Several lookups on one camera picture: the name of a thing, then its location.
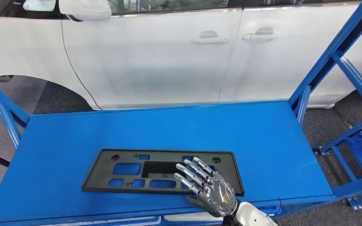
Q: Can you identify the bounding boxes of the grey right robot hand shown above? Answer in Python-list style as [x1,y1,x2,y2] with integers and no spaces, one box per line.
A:
[173,157,239,218]

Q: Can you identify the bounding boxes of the black plastic licence plate frame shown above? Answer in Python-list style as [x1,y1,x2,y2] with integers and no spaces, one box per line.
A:
[81,148,245,197]

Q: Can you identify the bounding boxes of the blue metal shelf rack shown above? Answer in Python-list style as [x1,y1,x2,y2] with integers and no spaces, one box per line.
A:
[0,0,362,226]

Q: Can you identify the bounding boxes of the small white plastic bin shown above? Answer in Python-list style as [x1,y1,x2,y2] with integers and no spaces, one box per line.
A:
[164,212,224,223]

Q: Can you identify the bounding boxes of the white car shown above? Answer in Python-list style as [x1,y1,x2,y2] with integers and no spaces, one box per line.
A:
[0,0,362,111]

